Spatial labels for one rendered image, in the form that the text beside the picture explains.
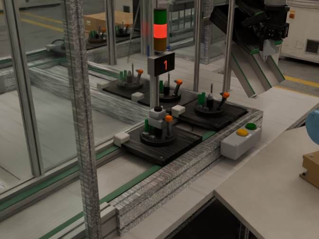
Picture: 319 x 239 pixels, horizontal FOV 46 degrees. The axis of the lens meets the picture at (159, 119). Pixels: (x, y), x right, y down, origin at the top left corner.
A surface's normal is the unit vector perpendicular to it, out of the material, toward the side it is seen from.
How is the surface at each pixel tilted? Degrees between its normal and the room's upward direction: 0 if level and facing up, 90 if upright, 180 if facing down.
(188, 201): 0
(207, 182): 0
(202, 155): 90
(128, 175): 0
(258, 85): 45
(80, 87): 90
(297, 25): 90
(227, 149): 90
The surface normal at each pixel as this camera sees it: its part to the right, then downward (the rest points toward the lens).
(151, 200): 0.76, 0.28
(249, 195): 0.00, -0.90
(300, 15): -0.70, 0.31
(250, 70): 0.45, -0.40
